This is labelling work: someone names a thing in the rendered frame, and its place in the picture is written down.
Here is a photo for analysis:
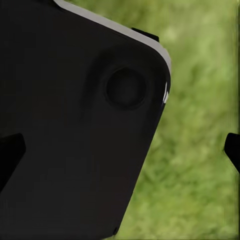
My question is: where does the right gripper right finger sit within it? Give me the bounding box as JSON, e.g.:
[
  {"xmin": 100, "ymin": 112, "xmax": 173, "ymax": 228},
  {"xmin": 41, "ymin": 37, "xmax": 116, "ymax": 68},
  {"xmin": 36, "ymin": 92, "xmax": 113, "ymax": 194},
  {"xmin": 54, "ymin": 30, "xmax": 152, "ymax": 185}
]
[{"xmin": 224, "ymin": 132, "xmax": 240, "ymax": 173}]

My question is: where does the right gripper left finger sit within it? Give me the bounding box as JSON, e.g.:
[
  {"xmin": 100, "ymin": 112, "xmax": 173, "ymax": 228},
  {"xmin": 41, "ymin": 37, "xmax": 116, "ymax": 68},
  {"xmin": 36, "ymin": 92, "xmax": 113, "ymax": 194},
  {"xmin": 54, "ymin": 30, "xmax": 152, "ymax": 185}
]
[{"xmin": 0, "ymin": 133, "xmax": 26, "ymax": 193}]

